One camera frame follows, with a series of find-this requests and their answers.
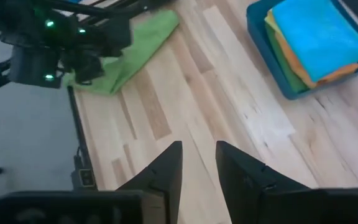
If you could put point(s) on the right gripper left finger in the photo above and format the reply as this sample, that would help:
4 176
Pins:
73 208

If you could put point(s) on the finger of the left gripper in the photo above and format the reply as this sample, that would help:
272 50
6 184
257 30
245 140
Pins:
89 71

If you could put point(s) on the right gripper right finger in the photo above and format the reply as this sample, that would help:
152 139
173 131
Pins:
291 208

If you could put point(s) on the green microfiber towel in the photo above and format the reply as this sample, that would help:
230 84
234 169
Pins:
286 71
141 46

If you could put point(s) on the orange microfiber towel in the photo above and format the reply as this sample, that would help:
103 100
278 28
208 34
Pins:
297 67

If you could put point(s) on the yellow microfiber towel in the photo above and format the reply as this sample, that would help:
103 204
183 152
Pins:
270 21

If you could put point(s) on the blue microfiber towel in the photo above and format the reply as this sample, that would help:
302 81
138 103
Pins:
315 34

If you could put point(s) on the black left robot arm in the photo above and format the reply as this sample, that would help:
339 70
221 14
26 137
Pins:
33 65

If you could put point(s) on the teal plastic tray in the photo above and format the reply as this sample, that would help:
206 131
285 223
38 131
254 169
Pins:
259 40

